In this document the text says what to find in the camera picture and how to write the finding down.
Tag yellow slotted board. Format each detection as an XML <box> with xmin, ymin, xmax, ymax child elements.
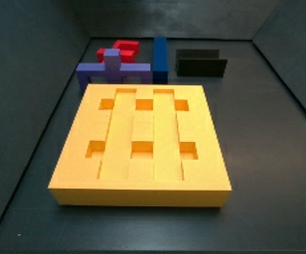
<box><xmin>49</xmin><ymin>84</ymin><xmax>231</xmax><ymax>207</ymax></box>

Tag purple cross-shaped block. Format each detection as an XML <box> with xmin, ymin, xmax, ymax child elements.
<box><xmin>77</xmin><ymin>49</ymin><xmax>152</xmax><ymax>91</ymax></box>

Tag long blue block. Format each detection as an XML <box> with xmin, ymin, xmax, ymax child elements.
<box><xmin>153</xmin><ymin>37</ymin><xmax>169</xmax><ymax>83</ymax></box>

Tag red cross-shaped block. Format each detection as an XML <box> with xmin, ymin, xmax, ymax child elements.
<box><xmin>95</xmin><ymin>40</ymin><xmax>141</xmax><ymax>64</ymax></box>

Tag black angle bracket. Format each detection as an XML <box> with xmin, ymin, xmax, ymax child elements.
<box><xmin>176</xmin><ymin>49</ymin><xmax>228</xmax><ymax>77</ymax></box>

